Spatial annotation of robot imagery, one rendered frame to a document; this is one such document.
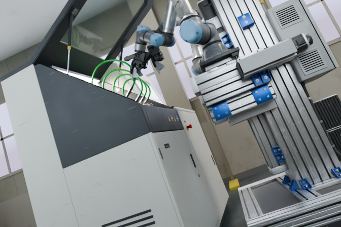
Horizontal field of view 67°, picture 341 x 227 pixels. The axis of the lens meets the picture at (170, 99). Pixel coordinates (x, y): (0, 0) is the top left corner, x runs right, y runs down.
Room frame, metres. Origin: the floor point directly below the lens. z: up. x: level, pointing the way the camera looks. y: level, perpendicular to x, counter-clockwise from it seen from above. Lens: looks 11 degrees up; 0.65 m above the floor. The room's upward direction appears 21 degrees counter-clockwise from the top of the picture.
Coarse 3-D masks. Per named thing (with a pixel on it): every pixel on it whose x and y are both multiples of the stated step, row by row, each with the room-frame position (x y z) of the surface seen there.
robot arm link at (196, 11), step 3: (195, 9) 1.90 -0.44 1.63; (198, 9) 1.93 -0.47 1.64; (195, 12) 1.88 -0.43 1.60; (198, 12) 1.89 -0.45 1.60; (201, 15) 1.93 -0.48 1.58; (177, 18) 1.76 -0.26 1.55; (201, 18) 1.96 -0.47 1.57; (177, 21) 1.76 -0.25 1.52; (162, 24) 1.71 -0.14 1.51; (177, 24) 1.77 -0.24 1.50; (159, 27) 1.75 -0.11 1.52; (162, 27) 1.72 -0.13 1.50; (159, 30) 1.76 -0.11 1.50
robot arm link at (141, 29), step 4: (140, 28) 1.47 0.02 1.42; (144, 28) 1.47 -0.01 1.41; (148, 28) 1.49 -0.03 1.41; (140, 32) 1.48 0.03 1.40; (144, 32) 1.47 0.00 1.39; (136, 36) 1.51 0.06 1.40; (140, 36) 1.49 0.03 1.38; (136, 40) 1.52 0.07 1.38; (140, 40) 1.50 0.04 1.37; (140, 44) 1.52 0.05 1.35; (144, 44) 1.53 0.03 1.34
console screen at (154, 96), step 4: (136, 80) 2.31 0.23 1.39; (144, 80) 2.57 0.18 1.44; (136, 84) 2.24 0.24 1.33; (140, 84) 2.35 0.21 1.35; (148, 84) 2.61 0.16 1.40; (140, 88) 2.27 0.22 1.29; (144, 88) 2.38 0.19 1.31; (152, 88) 2.66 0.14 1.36; (144, 92) 2.30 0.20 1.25; (148, 92) 2.42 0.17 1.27; (152, 92) 2.55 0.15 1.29; (152, 96) 2.46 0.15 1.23; (156, 96) 2.59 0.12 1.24; (156, 100) 2.50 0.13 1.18; (160, 100) 2.64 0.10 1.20
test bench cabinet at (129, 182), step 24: (144, 144) 1.35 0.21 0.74; (72, 168) 1.47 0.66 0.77; (96, 168) 1.43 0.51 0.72; (120, 168) 1.40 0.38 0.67; (144, 168) 1.36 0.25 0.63; (72, 192) 1.48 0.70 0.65; (96, 192) 1.44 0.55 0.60; (120, 192) 1.41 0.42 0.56; (144, 192) 1.37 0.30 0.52; (168, 192) 1.35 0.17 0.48; (96, 216) 1.45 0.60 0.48; (120, 216) 1.42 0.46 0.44; (144, 216) 1.39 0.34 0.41; (168, 216) 1.35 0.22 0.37
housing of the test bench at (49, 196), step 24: (24, 72) 1.50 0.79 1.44; (24, 96) 1.52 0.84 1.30; (24, 120) 1.53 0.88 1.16; (48, 120) 1.49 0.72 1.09; (24, 144) 1.54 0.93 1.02; (48, 144) 1.50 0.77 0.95; (24, 168) 1.55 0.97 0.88; (48, 168) 1.51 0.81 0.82; (48, 192) 1.52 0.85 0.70; (48, 216) 1.53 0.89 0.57; (72, 216) 1.49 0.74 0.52
